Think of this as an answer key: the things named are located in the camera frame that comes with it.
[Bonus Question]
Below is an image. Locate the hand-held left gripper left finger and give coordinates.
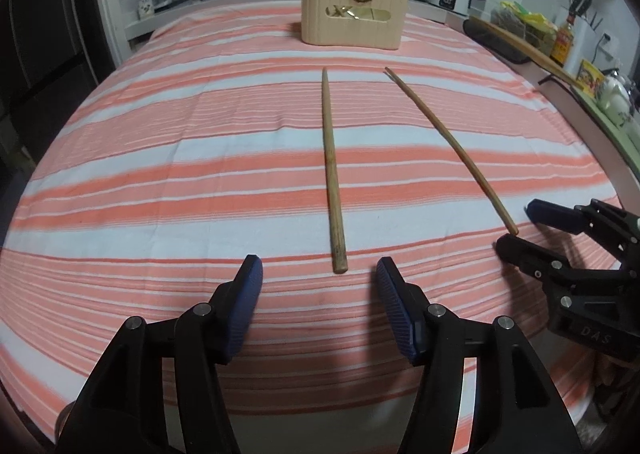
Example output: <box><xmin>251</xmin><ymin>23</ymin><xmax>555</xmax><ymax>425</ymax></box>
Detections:
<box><xmin>57</xmin><ymin>254</ymin><xmax>265</xmax><ymax>454</ymax></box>

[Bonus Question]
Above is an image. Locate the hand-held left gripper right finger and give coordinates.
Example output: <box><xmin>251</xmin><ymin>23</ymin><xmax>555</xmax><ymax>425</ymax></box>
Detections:
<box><xmin>376</xmin><ymin>257</ymin><xmax>583</xmax><ymax>454</ymax></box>

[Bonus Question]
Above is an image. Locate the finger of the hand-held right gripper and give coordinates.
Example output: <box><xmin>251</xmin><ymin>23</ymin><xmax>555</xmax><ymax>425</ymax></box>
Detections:
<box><xmin>525</xmin><ymin>198</ymin><xmax>640</xmax><ymax>263</ymax></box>
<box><xmin>495</xmin><ymin>235</ymin><xmax>640</xmax><ymax>296</ymax></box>

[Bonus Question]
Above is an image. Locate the wooden chopstick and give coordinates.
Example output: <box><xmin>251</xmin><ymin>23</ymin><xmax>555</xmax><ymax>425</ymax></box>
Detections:
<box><xmin>383</xmin><ymin>66</ymin><xmax>521</xmax><ymax>236</ymax></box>
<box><xmin>321</xmin><ymin>67</ymin><xmax>349</xmax><ymax>276</ymax></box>

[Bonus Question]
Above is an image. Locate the cream utensil holder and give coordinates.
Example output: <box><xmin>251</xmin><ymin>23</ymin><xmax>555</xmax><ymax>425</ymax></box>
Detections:
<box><xmin>301</xmin><ymin>0</ymin><xmax>411</xmax><ymax>50</ymax></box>

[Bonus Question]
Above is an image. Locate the white ceramic teapot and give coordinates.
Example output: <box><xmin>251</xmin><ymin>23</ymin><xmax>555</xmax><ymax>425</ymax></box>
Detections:
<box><xmin>595</xmin><ymin>77</ymin><xmax>633</xmax><ymax>117</ymax></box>

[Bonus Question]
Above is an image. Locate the yellow red packet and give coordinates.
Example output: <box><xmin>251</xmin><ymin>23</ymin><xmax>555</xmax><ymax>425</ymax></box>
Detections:
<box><xmin>577</xmin><ymin>59</ymin><xmax>606</xmax><ymax>98</ymax></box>

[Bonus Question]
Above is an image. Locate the sauce bottle red yellow label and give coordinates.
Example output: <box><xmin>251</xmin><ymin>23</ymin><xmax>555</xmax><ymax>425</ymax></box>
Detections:
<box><xmin>550</xmin><ymin>9</ymin><xmax>576</xmax><ymax>68</ymax></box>

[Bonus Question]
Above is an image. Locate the orange white striped cloth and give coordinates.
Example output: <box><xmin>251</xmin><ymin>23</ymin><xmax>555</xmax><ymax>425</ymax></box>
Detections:
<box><xmin>0</xmin><ymin>0</ymin><xmax>626</xmax><ymax>440</ymax></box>

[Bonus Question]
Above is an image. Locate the black pad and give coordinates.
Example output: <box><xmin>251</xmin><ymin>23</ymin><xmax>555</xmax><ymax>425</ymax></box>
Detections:
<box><xmin>462</xmin><ymin>18</ymin><xmax>531</xmax><ymax>66</ymax></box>

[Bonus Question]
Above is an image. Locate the yellow snack packet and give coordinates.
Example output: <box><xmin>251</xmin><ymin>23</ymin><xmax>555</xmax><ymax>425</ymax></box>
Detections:
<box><xmin>515</xmin><ymin>4</ymin><xmax>558</xmax><ymax>52</ymax></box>

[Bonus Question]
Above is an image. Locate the clear plastic bag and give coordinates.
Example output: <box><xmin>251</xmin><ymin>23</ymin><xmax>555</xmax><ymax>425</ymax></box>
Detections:
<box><xmin>490</xmin><ymin>0</ymin><xmax>523</xmax><ymax>35</ymax></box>

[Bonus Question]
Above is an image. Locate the black refrigerator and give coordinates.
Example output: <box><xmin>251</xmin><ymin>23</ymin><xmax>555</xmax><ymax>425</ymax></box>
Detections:
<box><xmin>0</xmin><ymin>0</ymin><xmax>108</xmax><ymax>175</ymax></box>

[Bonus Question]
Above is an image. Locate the white wall outlet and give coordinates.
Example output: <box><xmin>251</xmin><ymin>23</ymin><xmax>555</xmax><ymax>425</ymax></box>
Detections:
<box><xmin>595</xmin><ymin>32</ymin><xmax>616</xmax><ymax>60</ymax></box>

